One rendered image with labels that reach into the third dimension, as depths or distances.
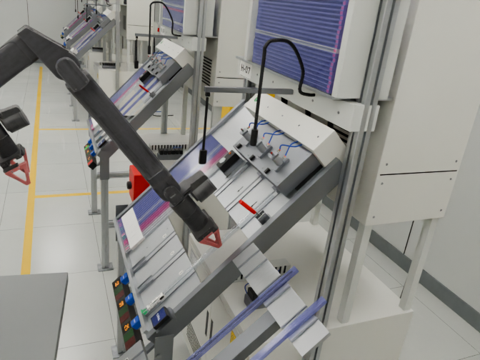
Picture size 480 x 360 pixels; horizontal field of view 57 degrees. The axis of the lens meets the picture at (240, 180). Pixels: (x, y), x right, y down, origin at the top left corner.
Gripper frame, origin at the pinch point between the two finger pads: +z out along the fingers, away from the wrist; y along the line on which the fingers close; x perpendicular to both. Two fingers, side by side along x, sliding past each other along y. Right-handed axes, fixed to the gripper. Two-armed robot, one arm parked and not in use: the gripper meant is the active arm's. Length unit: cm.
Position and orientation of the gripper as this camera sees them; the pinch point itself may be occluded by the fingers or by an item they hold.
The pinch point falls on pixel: (217, 243)
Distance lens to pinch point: 128.3
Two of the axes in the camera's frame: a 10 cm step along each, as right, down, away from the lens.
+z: 5.2, 6.8, 5.1
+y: -3.6, -3.7, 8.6
